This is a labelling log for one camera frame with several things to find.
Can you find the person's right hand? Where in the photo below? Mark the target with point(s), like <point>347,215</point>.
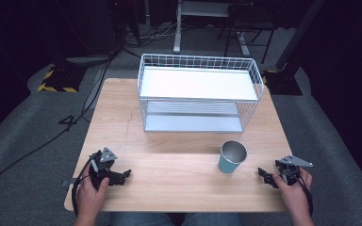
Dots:
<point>295,196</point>

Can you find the black slanted stand pole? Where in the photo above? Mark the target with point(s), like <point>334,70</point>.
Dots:
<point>298,34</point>

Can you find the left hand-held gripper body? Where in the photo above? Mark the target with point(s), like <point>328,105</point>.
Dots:
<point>102,163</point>

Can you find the black base with yellow stripes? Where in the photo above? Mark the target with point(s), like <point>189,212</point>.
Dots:
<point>61,80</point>

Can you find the person's left hand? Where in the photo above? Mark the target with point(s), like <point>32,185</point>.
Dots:
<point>88,197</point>

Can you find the black metal chair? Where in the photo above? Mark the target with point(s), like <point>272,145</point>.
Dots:
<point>248,22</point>

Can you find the black stand base plate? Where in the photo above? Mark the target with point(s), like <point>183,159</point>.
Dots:
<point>284,83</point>

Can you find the white metal desk frame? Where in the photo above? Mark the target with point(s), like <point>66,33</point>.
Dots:
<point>177,31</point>

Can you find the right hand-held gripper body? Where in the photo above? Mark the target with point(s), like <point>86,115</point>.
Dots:
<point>290,169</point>

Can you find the teal cup with metal inside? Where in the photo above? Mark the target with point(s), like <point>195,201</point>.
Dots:
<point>230,163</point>

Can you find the person's legs in jeans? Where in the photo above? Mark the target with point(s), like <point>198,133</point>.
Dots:
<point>144,219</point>

